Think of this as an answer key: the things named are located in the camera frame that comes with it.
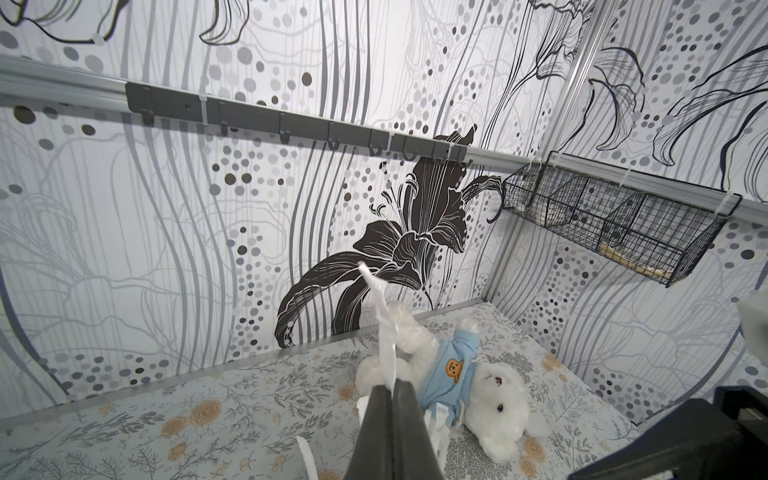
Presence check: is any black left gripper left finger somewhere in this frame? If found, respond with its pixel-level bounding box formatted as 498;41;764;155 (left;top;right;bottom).
344;385;394;480

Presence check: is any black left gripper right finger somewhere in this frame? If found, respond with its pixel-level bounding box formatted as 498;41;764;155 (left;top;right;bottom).
392;379;444;480

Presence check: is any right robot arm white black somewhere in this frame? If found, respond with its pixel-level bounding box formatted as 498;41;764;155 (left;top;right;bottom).
569;386;767;479

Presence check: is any bundle of wrapped straws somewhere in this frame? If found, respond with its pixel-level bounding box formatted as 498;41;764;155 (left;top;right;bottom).
293;392;451;480

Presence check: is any white plush bunny toy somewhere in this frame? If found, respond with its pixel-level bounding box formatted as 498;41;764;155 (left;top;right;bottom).
388;302;551;463

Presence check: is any horizontal aluminium back bar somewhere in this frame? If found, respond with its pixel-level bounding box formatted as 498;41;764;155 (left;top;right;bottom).
1;56;767;225

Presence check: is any black wire basket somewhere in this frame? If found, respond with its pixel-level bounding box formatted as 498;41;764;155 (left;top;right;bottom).
504;152;742;287

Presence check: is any black hook rail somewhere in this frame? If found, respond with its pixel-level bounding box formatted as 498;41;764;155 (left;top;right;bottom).
125;82;467;163

